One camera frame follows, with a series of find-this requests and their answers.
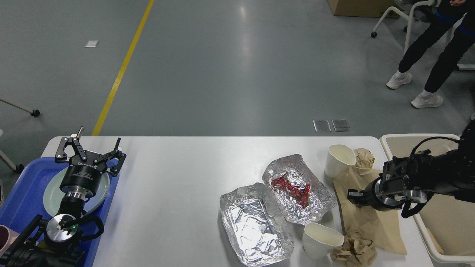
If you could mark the foil tray with red wrapper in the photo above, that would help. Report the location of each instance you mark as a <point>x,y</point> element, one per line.
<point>321,200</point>

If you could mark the beige plastic bin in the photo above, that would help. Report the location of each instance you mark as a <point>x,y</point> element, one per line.
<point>447,225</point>

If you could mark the white paper cup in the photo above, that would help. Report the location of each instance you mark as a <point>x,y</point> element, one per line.
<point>318,240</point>
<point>339,159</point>

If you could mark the pink mug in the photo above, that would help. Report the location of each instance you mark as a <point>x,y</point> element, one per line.
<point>7,237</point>

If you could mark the left floor outlet plate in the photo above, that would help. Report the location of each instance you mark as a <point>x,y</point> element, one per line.
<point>321,126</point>

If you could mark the crushed red can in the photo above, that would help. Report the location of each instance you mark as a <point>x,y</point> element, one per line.
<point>298,190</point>

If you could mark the green plate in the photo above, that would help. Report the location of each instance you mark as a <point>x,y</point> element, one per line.
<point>53,195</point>

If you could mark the chair leg with caster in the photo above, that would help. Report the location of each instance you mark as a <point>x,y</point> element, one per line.
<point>31,111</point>

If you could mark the white office chair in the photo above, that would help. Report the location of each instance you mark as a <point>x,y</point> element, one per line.
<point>411,11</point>

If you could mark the person in black pants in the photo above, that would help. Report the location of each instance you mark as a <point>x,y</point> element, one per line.
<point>447,14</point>

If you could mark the cardboard box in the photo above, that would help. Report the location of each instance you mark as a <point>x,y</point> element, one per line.
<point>360,8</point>

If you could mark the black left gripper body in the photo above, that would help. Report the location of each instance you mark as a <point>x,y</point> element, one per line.
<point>82,179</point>

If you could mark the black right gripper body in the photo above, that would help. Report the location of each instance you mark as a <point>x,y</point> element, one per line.
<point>376,194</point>

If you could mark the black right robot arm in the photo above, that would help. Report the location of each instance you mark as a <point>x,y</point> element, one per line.
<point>409,183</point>

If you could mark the crumpled brown paper ball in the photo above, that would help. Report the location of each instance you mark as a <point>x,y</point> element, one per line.
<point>356,251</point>

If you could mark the floor outlet plate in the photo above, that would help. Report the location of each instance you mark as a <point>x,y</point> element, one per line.
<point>341,125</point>
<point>321,126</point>

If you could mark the brown paper sheet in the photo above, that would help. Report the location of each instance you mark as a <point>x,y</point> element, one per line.
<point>381,227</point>

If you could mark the white paper cup far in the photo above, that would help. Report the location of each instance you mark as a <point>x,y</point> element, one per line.
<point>339,159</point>

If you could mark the right floor outlet plate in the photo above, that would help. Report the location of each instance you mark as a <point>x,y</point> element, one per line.
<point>341,125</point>

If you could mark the empty foil tray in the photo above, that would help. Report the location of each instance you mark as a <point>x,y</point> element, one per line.
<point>255,226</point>

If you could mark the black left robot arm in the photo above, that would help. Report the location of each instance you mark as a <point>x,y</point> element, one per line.
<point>55,242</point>

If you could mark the white paper cup near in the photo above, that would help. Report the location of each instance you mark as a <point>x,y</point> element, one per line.
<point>318,240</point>

